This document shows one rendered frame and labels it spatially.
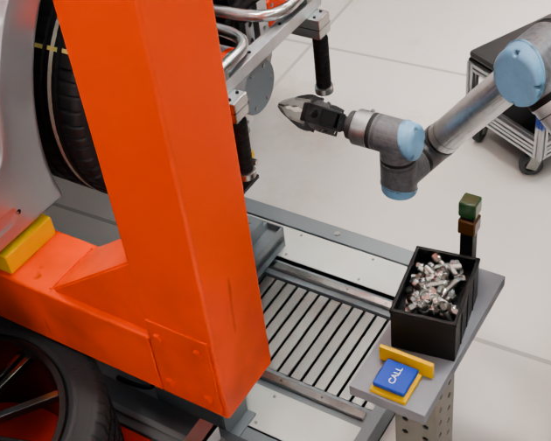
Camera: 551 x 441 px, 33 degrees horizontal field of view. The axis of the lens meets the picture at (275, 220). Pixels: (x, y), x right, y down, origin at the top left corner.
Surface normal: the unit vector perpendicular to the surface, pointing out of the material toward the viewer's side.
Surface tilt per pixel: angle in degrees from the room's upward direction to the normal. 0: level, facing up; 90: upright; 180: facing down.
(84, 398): 0
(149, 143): 90
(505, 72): 86
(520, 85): 86
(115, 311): 90
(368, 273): 0
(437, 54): 0
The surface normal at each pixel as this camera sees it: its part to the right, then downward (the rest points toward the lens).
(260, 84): 0.85, 0.28
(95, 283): -0.52, 0.61
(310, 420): -0.10, -0.74
